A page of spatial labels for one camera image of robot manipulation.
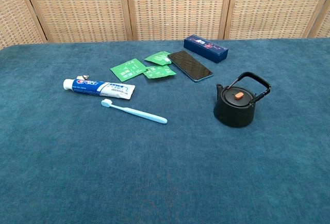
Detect black teapot lid orange knob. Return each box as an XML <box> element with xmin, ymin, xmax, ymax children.
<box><xmin>222</xmin><ymin>86</ymin><xmax>256</xmax><ymax>106</ymax></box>

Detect crumpled green sachet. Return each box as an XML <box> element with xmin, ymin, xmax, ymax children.
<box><xmin>142</xmin><ymin>65</ymin><xmax>177</xmax><ymax>79</ymax></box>

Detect light blue toothbrush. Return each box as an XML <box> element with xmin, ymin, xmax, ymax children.
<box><xmin>101</xmin><ymin>99</ymin><xmax>168</xmax><ymax>124</ymax></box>

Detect green sachet with torn corner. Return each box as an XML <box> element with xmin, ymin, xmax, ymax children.
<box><xmin>144</xmin><ymin>51</ymin><xmax>173</xmax><ymax>66</ymax></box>

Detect black smartphone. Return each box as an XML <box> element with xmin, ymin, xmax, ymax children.
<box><xmin>167</xmin><ymin>50</ymin><xmax>214</xmax><ymax>82</ymax></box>

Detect large green sachet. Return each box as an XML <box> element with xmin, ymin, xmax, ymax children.
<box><xmin>110</xmin><ymin>58</ymin><xmax>148</xmax><ymax>83</ymax></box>

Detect blue white toothpaste tube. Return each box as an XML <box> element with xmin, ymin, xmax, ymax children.
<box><xmin>63</xmin><ymin>78</ymin><xmax>136</xmax><ymax>100</ymax></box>

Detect dark blue printed box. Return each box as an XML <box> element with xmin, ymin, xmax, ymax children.
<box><xmin>183</xmin><ymin>35</ymin><xmax>229</xmax><ymax>63</ymax></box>

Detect blue fabric tablecloth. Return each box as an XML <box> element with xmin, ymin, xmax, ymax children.
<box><xmin>0</xmin><ymin>37</ymin><xmax>330</xmax><ymax>224</ymax></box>

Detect woven bamboo folding screen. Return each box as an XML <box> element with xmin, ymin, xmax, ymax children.
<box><xmin>0</xmin><ymin>0</ymin><xmax>330</xmax><ymax>51</ymax></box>

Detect black teapot with handle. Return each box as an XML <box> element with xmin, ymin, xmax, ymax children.
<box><xmin>213</xmin><ymin>71</ymin><xmax>272</xmax><ymax>129</ymax></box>

